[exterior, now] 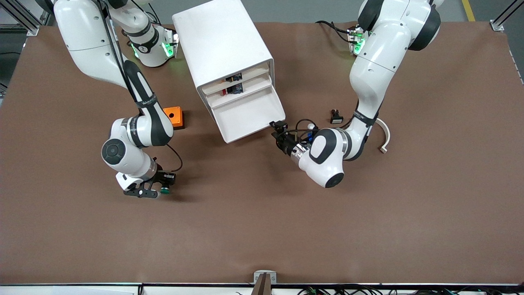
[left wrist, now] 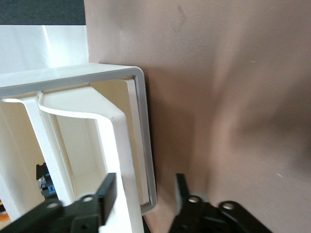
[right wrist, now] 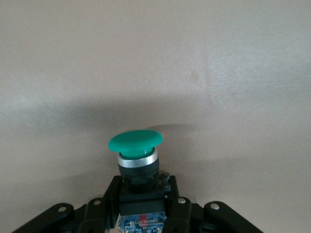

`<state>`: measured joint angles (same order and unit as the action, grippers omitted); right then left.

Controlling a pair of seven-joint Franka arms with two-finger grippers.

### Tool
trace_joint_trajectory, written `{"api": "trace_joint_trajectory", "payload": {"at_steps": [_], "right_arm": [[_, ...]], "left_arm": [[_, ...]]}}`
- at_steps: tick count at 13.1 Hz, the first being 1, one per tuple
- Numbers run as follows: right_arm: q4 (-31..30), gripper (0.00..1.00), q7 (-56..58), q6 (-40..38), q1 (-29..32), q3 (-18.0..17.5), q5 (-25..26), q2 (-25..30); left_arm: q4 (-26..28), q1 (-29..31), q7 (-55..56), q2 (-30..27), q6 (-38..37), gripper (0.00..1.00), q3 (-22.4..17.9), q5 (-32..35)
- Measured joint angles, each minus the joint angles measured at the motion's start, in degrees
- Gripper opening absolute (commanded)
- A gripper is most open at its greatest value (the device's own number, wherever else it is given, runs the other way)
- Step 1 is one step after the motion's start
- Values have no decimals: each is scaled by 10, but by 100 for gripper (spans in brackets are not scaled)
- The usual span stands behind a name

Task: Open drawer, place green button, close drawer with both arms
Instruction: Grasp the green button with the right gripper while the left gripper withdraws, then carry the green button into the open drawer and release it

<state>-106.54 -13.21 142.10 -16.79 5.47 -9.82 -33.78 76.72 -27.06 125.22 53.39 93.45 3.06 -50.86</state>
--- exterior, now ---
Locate green push button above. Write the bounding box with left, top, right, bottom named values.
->
left=160, top=173, right=177, bottom=194

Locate large white drawer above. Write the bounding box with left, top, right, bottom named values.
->
left=211, top=86, right=286, bottom=144

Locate white drawer with red button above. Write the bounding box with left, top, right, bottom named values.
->
left=206, top=78, right=273, bottom=108

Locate white drawer with black part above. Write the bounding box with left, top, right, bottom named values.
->
left=201, top=61, right=271, bottom=95

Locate red blue button part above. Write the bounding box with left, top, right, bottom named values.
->
left=222, top=83, right=244, bottom=98

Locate orange button box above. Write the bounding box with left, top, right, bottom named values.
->
left=163, top=107, right=185, bottom=131

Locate white drawer cabinet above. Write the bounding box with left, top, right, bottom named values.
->
left=172, top=0, right=275, bottom=110

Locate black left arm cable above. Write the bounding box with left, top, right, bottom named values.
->
left=285, top=118, right=319, bottom=142

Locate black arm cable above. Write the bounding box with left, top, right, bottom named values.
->
left=96, top=0, right=183, bottom=176
left=285, top=118, right=319, bottom=142

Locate white curved bracket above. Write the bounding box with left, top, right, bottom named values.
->
left=375, top=118, right=391, bottom=154

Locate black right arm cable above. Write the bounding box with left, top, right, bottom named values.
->
left=96, top=0, right=183, bottom=176

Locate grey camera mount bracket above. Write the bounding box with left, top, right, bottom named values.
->
left=253, top=270, right=277, bottom=284

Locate brown camera post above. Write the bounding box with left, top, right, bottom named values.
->
left=251, top=273, right=271, bottom=295

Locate black cable bundle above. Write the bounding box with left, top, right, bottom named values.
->
left=299, top=285, right=524, bottom=295

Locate black right base cable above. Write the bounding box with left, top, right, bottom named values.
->
left=145, top=4, right=162, bottom=26

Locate aluminium frame profile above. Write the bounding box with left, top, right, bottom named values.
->
left=489, top=0, right=518, bottom=32
left=0, top=0, right=54, bottom=36

